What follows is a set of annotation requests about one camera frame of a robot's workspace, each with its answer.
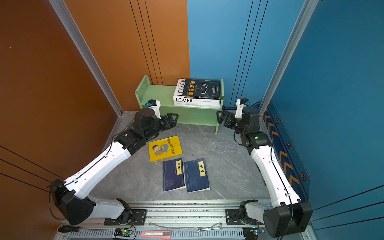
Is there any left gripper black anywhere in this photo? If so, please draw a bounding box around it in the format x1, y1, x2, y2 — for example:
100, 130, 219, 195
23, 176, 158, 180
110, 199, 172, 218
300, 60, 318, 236
143, 112, 178, 143

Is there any white LOVER magazine book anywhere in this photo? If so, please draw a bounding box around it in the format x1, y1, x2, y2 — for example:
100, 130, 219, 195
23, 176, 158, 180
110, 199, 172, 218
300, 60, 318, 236
173, 79, 222, 106

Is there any white book with brown blocks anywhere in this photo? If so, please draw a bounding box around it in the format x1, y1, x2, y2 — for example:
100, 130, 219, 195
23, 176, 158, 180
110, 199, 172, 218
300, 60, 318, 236
174, 102, 221, 110

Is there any black book with gold title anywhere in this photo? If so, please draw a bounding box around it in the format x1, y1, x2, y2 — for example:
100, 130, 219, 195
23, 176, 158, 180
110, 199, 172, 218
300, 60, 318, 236
182, 79, 221, 100

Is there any dark blue book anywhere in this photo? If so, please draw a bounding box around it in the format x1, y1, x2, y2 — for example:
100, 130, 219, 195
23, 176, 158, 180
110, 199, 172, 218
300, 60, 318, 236
163, 158, 186, 192
184, 159, 210, 193

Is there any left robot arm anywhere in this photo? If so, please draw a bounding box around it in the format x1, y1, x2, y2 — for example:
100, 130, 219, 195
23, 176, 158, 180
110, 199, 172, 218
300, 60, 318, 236
49, 107, 179, 226

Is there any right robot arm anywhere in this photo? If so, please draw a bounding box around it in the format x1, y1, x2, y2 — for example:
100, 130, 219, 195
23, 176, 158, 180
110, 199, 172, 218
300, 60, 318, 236
217, 107, 313, 238

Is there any green wooden two-tier shelf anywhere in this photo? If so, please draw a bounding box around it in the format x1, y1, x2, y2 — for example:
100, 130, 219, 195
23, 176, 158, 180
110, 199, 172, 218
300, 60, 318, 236
135, 75, 224, 135

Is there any yellow book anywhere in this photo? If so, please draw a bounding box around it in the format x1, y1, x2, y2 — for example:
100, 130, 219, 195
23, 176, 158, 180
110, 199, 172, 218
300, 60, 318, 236
149, 136, 183, 162

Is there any silver open-end wrench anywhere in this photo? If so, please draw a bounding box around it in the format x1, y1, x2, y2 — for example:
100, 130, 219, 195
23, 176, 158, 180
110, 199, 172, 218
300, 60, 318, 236
197, 223, 223, 233

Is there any red utility knife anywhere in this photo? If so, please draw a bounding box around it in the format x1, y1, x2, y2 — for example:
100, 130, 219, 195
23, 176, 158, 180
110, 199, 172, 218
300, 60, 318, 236
141, 231, 172, 240

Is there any left green circuit board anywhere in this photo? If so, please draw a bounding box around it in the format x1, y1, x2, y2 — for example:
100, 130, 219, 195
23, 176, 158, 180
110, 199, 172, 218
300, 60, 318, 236
114, 228, 135, 240

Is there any green circuit board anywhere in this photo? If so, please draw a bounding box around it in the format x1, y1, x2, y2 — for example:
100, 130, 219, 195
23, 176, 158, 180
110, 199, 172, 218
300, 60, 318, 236
114, 228, 135, 240
243, 228, 265, 240

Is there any right green circuit board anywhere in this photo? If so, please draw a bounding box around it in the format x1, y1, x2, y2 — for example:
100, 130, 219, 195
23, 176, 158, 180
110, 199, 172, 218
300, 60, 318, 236
243, 228, 265, 240

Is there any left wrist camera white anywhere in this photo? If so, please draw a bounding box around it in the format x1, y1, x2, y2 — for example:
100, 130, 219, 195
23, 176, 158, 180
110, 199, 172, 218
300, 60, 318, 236
146, 100, 161, 119

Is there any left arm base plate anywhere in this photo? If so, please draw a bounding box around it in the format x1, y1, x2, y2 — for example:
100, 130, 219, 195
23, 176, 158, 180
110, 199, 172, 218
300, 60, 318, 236
104, 209, 148, 226

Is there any aluminium rail frame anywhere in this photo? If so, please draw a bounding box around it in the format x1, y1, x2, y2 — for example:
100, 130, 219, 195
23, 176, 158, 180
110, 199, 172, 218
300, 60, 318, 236
53, 199, 316, 240

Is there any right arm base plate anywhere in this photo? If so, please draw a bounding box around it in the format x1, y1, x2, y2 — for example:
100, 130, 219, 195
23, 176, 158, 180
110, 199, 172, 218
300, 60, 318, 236
225, 209, 249, 226

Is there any black handled screwdriver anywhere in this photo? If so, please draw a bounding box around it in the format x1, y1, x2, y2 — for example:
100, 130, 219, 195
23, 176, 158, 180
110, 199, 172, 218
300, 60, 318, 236
57, 225, 81, 233

